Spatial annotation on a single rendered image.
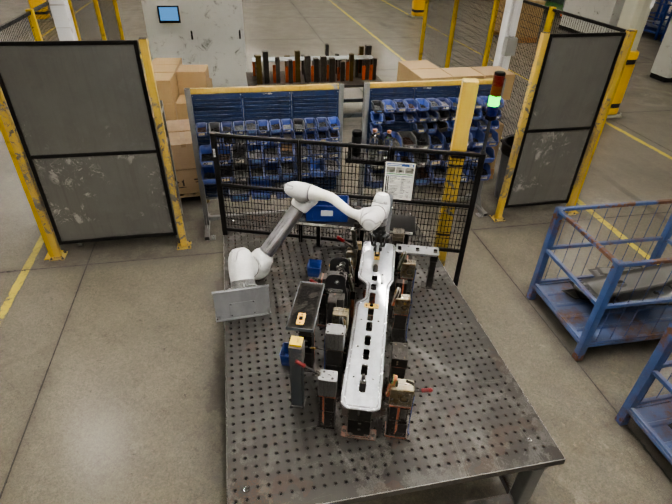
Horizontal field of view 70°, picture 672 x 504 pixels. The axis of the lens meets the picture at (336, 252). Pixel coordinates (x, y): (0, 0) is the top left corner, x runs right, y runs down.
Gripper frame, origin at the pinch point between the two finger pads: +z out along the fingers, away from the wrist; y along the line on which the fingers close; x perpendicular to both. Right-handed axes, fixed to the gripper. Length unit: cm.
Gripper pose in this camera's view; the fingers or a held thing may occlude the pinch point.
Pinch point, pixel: (377, 250)
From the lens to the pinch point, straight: 310.9
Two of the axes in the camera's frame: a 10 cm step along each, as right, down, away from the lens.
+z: -0.2, 8.2, 5.7
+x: 1.4, -5.6, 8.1
